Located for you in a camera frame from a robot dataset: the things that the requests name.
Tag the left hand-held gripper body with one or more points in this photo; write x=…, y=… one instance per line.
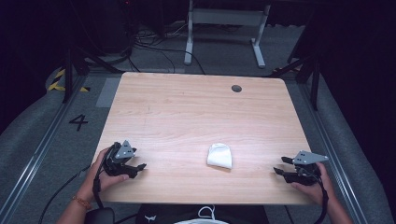
x=116, y=160

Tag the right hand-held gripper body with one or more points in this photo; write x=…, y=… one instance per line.
x=306, y=174

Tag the person's right hand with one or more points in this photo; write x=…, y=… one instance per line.
x=317, y=189

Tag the person's left hand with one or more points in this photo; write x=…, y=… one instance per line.
x=99, y=183

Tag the black chair armrest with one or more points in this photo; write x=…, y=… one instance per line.
x=100, y=216

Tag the person's black shirt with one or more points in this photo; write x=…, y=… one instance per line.
x=168, y=214

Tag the grey floor tape patch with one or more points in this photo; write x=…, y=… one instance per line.
x=107, y=92

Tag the white face mask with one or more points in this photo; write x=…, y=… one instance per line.
x=202, y=219

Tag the grey round table grommet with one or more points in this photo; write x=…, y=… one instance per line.
x=236, y=88

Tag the black metal stand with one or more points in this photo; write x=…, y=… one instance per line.
x=73, y=68
x=311, y=74

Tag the yellow black hazard tape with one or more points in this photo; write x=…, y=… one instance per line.
x=57, y=84

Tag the metal floor rail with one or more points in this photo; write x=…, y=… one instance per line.
x=339, y=168
x=37, y=155

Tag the white metal desk frame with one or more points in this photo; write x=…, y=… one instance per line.
x=227, y=15

